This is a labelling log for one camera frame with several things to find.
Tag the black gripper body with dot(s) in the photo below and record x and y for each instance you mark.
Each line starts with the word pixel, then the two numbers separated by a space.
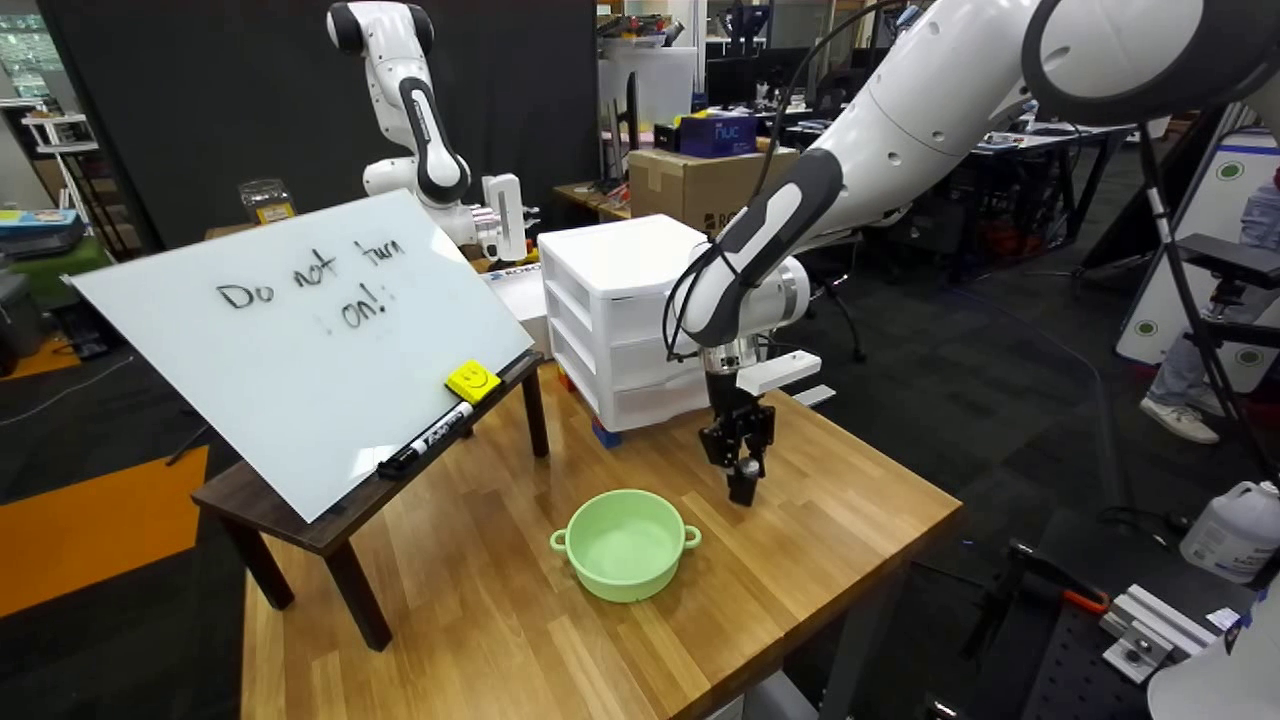
pixel 741 425

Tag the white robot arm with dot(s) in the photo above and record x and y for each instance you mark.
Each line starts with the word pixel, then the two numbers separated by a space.
pixel 924 105

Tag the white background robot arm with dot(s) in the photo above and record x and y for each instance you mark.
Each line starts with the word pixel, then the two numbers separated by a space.
pixel 392 40

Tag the green plastic bowl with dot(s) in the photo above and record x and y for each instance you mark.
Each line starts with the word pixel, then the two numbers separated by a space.
pixel 624 544

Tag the white plastic drawer unit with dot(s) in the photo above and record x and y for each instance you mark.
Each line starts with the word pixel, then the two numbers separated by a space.
pixel 604 292

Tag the brown cardboard box background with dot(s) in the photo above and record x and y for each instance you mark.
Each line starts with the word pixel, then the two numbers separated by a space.
pixel 702 188

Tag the yellow eraser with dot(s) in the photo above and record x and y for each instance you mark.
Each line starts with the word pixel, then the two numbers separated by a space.
pixel 469 382

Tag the black marker pen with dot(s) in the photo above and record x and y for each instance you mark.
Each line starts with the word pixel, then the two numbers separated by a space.
pixel 423 444

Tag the whiteboard with writing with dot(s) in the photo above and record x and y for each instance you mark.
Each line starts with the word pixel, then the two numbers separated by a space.
pixel 315 345

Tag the small dark wooden table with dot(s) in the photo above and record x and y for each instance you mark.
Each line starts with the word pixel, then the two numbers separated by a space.
pixel 254 513

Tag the white plastic jug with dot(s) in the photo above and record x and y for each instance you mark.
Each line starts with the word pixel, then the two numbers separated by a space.
pixel 1238 533

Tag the orange handled clamp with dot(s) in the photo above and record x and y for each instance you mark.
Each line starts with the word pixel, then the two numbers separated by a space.
pixel 1066 584

